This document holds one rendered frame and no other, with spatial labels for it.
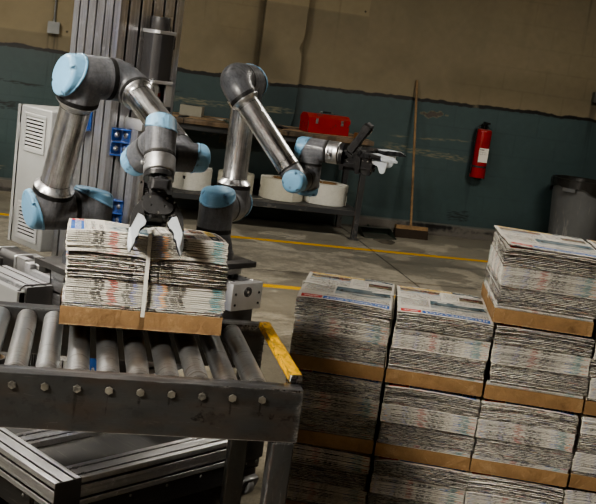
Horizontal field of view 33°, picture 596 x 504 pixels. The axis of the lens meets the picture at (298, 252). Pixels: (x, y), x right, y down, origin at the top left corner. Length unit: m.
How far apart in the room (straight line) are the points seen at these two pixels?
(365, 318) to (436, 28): 7.13
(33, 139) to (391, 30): 6.65
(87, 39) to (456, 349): 1.50
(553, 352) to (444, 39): 7.14
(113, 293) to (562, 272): 1.30
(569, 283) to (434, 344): 0.42
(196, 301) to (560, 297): 1.12
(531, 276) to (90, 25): 1.56
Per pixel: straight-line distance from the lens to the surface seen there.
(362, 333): 2.95
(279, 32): 9.42
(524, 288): 2.95
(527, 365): 3.01
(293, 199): 8.99
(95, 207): 2.98
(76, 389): 2.13
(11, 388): 2.14
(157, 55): 3.17
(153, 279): 2.35
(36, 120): 3.44
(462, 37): 9.99
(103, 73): 2.76
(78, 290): 2.35
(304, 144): 3.33
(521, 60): 10.22
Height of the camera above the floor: 1.49
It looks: 11 degrees down
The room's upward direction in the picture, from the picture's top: 8 degrees clockwise
